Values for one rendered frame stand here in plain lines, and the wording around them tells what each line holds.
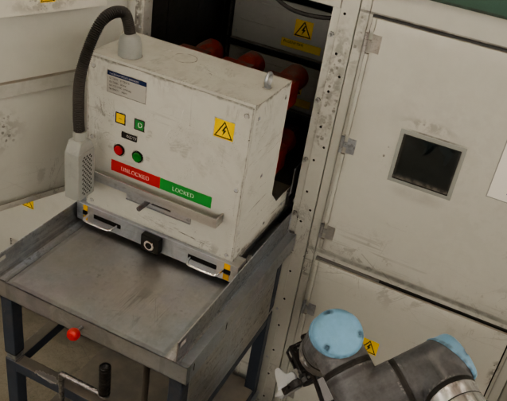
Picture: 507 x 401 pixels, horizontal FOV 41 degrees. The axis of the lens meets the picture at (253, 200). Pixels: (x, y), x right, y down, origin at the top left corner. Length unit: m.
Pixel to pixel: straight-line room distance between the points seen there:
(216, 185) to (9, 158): 0.68
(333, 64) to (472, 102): 0.38
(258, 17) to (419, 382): 1.75
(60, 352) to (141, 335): 1.18
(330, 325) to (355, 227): 0.87
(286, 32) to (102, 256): 1.14
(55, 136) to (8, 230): 0.82
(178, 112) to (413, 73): 0.61
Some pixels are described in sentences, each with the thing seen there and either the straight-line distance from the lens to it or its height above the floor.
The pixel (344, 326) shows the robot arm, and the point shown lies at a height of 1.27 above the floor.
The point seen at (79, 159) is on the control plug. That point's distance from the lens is 1.83.
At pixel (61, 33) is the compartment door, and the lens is 2.06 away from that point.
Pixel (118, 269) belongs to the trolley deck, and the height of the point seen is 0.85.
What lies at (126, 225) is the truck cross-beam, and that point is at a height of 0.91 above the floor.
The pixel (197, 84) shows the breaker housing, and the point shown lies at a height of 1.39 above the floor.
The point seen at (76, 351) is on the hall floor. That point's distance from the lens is 2.87.
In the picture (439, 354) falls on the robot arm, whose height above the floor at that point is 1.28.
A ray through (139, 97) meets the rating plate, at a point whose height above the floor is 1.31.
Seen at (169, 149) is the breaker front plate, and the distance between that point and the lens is 1.78.
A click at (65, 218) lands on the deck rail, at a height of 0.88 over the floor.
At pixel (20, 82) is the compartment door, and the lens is 2.02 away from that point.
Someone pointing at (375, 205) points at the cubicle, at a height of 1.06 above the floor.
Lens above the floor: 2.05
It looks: 32 degrees down
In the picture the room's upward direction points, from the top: 9 degrees clockwise
